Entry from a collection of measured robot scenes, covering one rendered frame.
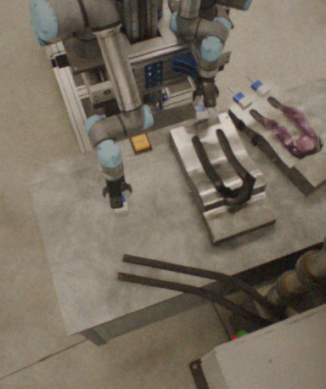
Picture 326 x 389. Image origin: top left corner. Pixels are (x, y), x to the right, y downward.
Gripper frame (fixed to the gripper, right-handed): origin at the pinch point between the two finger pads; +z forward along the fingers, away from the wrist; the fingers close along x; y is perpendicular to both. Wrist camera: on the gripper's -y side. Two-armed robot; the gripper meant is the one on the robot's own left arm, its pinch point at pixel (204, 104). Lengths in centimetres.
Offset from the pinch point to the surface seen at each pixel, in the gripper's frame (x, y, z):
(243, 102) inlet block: -18.1, 1.2, 4.5
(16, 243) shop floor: 104, -12, 94
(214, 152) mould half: 0.1, -20.4, 4.6
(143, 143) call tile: 27.4, -8.4, 9.4
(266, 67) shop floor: -72, 81, 92
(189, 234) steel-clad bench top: 17, -50, 13
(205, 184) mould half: 7.7, -35.5, 0.7
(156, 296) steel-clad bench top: 34, -71, 14
